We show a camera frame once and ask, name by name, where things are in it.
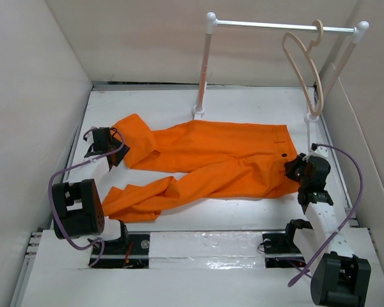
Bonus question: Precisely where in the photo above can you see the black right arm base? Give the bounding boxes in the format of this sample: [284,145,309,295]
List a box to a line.
[258,219,312,269]

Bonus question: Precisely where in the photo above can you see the white clothes rack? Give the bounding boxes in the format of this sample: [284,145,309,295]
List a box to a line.
[191,12,369,150]

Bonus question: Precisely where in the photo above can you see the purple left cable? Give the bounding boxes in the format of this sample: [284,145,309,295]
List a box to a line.
[47,127,126,268]

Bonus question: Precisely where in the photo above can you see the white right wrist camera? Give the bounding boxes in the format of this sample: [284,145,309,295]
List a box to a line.
[309,143,329,159]

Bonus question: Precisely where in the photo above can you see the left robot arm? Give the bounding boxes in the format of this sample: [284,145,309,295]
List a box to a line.
[47,127,129,242]

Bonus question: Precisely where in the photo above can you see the white foam front panel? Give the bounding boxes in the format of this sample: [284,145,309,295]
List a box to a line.
[20,227,384,307]

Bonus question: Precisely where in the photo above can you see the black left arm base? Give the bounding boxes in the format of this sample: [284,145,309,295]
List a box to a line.
[89,218,150,269]

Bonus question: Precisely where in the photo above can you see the orange trousers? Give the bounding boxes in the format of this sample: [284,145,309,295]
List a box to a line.
[102,114,299,223]

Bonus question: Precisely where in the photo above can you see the wooden clothes hanger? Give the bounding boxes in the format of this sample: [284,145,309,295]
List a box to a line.
[281,19,324,116]

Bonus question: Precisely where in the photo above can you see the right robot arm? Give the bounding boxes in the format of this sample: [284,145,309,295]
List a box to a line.
[283,153,371,306]

